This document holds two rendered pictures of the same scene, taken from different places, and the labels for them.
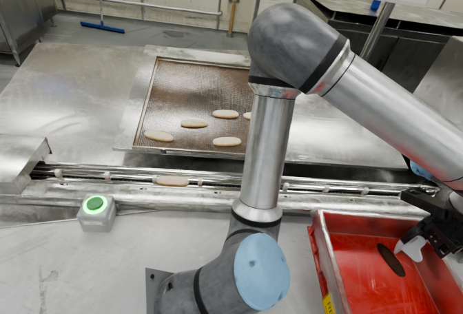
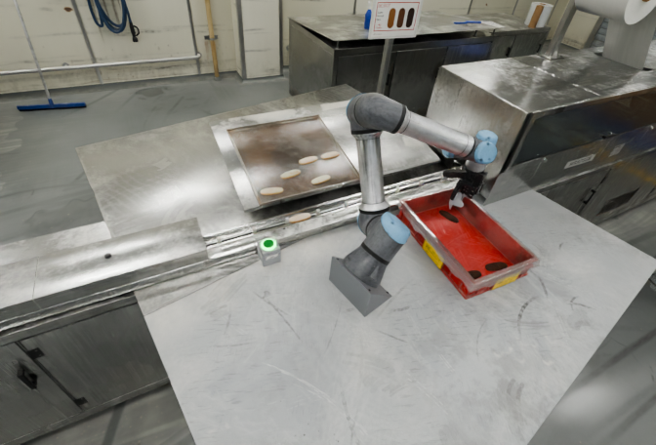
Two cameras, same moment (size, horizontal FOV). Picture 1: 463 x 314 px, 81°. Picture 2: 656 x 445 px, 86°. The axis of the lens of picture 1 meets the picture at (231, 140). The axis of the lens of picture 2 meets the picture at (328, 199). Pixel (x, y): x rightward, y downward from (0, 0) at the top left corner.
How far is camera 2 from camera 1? 0.76 m
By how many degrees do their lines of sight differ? 16
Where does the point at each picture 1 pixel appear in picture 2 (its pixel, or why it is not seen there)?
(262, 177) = (376, 183)
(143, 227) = (299, 251)
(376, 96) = (424, 127)
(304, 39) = (390, 111)
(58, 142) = not seen: hidden behind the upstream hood
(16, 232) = (221, 283)
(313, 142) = not seen: hidden behind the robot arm
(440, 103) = (446, 111)
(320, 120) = not seen: hidden behind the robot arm
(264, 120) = (369, 152)
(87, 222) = (268, 257)
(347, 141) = (397, 153)
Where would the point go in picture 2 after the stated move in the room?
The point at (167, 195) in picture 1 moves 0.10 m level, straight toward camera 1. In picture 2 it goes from (304, 226) to (317, 242)
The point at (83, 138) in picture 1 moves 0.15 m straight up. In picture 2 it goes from (206, 214) to (201, 186)
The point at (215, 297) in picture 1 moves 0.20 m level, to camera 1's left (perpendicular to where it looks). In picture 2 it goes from (380, 247) to (322, 258)
